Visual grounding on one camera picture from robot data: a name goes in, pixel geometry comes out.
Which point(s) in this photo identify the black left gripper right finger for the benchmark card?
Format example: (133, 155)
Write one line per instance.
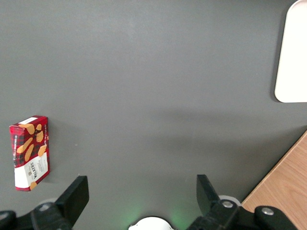
(211, 206)

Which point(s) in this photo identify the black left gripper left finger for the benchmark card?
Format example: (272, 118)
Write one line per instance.
(72, 198)

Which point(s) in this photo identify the red tartan cookie box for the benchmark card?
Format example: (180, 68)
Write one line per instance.
(31, 153)

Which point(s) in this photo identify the white rectangular tray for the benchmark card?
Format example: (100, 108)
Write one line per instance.
(293, 52)

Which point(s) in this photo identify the wooden drawer cabinet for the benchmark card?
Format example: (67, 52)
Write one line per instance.
(287, 172)

